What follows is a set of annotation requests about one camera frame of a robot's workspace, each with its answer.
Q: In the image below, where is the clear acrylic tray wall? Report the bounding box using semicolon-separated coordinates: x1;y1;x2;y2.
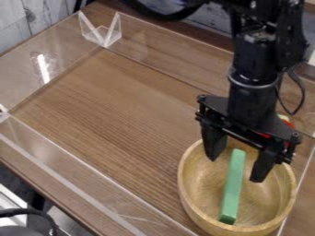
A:
0;112;198;236

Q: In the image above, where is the red plush strawberry toy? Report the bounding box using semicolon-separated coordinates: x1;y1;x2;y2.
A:
260;113;298;148

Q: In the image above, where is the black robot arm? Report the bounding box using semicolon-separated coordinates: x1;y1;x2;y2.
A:
128;0;307;183

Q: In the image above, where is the black device with screw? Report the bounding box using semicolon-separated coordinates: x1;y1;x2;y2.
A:
0;217;68;236

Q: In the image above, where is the wooden bowl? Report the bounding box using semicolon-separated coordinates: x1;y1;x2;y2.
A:
178;138;296;236

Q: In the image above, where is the clear acrylic corner bracket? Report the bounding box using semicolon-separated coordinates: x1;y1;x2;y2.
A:
77;11;122;48

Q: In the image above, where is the black cable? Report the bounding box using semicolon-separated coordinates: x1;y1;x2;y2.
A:
276;64;307;116

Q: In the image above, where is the green rectangular block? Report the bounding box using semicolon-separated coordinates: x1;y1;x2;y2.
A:
219;148;246;225

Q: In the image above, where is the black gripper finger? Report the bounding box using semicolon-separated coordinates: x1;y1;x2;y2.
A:
250;147;279;183
202;124;228;161

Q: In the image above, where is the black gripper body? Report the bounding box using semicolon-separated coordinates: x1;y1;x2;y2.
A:
196;72;302;164

